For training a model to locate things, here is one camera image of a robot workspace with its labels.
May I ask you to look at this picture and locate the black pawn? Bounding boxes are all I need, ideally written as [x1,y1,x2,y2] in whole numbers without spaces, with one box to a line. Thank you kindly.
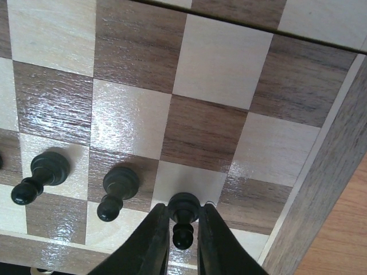
[11,151,71,206]
[168,192,201,250]
[97,167,140,222]

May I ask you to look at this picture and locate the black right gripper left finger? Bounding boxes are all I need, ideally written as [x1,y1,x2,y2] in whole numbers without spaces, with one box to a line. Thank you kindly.
[89,203,170,275]

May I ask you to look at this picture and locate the wooden chessboard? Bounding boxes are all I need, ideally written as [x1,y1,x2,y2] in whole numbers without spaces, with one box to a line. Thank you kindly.
[1,1,366,274]

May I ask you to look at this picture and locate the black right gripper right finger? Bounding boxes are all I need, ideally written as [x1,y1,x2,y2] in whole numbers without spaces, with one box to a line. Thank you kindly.
[197,203,267,274]

